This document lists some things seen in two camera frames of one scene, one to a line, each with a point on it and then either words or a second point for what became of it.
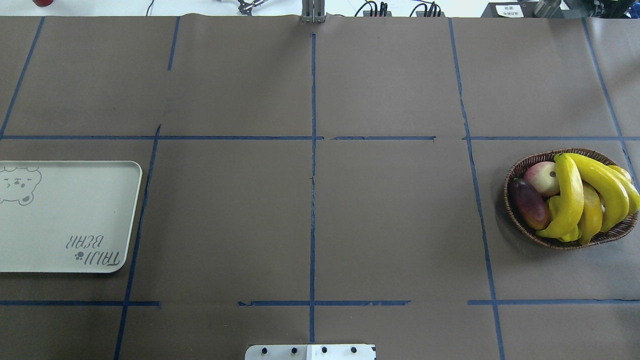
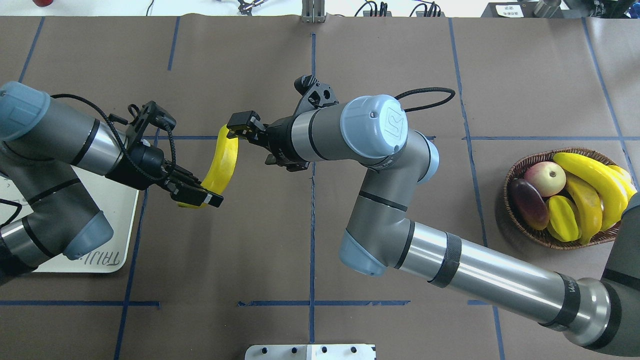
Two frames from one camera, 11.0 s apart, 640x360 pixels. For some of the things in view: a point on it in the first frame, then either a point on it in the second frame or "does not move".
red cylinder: [43, 3] does not move
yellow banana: [571, 202] to [223, 171]
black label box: [522, 9] does not move
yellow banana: [613, 190] does not move
